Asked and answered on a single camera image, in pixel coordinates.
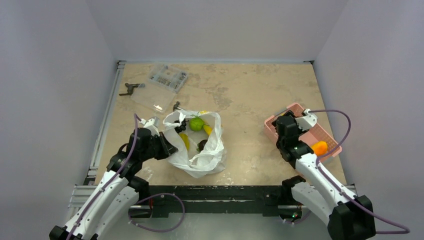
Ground dark purple fake fruit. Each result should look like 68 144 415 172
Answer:
197 139 208 153

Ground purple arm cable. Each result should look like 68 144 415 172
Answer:
309 109 411 235
64 113 143 240

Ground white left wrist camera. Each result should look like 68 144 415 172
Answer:
138 116 160 136

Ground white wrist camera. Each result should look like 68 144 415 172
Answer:
295 108 318 131
138 116 160 136

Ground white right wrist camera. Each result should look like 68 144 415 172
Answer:
295 108 318 131

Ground orange fake fruit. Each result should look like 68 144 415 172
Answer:
311 141 329 157

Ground green fake apple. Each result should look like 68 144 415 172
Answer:
189 117 205 132

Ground dark metal clamp tool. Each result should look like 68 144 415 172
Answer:
118 83 145 96

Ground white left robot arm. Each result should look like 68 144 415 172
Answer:
48 127 178 240

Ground white plastic bag lemon print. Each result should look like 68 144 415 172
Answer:
162 110 227 179

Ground small black handled hammer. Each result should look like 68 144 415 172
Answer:
172 101 184 112

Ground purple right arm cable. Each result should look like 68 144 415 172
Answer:
309 109 411 235

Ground black fake grapes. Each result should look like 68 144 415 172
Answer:
174 120 187 134

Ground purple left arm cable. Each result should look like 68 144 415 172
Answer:
64 113 143 240

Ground clear plastic screw box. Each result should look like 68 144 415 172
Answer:
130 63 189 113

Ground yellow fake banana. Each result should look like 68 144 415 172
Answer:
179 132 190 152

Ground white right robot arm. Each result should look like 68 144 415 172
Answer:
271 109 377 240

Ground pink plastic basket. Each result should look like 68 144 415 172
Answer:
263 102 343 163

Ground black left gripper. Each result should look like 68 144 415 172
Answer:
140 131 178 161

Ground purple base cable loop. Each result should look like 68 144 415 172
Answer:
127 193 186 233

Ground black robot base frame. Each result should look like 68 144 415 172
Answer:
129 185 308 220

